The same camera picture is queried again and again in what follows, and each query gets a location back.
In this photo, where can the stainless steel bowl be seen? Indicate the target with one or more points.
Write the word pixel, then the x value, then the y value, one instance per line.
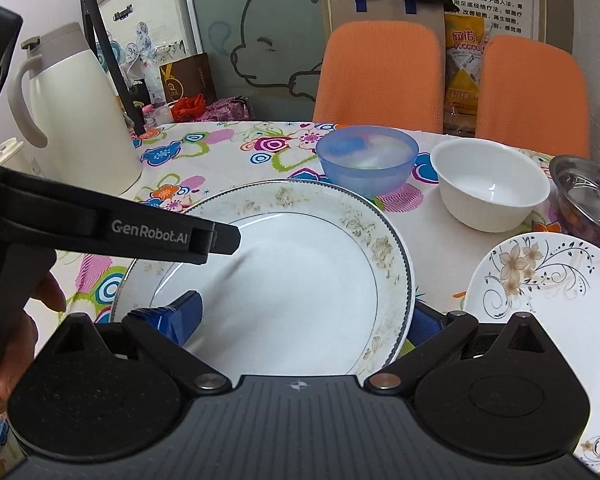
pixel 577 182

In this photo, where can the dark brown gift bag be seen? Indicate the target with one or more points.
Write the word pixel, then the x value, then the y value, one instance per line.
pixel 188 77

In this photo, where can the red orange plastic bag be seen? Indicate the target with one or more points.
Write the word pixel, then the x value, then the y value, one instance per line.
pixel 189 108

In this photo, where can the floral tablecloth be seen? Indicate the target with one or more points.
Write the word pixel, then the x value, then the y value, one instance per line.
pixel 182 164

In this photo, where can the blue translucent plastic bowl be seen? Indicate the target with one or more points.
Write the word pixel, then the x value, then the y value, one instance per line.
pixel 368 160

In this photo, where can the left orange chair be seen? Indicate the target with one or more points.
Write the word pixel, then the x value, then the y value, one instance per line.
pixel 382 73

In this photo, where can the white plate with floral print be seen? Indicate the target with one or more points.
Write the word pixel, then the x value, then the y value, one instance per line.
pixel 555 277

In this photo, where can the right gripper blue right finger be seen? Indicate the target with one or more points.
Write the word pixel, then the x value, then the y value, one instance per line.
pixel 426 323

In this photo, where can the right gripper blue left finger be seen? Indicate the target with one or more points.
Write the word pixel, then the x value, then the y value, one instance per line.
pixel 178 321

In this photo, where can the person's left hand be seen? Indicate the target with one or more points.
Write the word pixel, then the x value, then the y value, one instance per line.
pixel 19 351

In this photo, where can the orange chair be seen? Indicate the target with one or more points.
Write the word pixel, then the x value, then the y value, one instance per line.
pixel 533 96
pixel 382 73

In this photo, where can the right orange chair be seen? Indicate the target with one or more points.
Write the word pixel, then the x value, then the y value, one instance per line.
pixel 533 96

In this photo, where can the white ceramic bowl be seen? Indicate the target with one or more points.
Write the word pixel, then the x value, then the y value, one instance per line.
pixel 488 186

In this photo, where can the yellow snack bag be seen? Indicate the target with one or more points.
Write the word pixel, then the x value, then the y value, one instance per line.
pixel 465 39

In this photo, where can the white thermos jug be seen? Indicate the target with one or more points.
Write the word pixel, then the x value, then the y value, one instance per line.
pixel 65 107

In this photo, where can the brown paper bag blue handles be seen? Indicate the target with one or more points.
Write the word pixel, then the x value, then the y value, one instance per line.
pixel 430 15

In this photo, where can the large gold-rimmed white plate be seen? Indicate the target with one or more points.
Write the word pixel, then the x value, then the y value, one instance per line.
pixel 321 284

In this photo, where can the pink patterned bag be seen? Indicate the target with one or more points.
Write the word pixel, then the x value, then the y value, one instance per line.
pixel 234 109

